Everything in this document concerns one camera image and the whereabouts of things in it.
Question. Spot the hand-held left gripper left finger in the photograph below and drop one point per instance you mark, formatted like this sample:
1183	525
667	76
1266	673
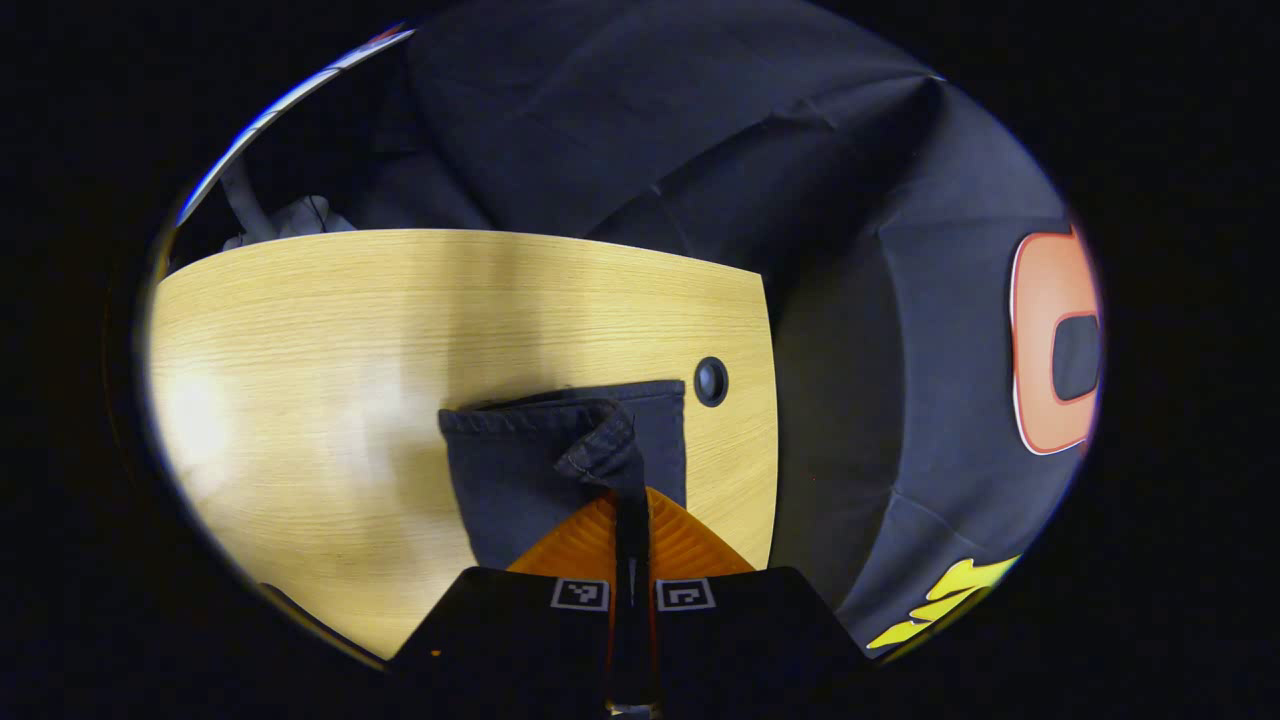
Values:
500	630

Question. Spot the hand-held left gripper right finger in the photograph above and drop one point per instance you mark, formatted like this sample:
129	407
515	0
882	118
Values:
750	630

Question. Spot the black jeans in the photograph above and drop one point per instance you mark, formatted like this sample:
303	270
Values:
520	480

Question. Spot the black backdrop cloth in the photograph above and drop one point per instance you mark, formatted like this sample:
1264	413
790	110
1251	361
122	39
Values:
850	400

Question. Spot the pale cloth bundle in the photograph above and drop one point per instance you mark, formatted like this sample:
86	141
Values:
300	220

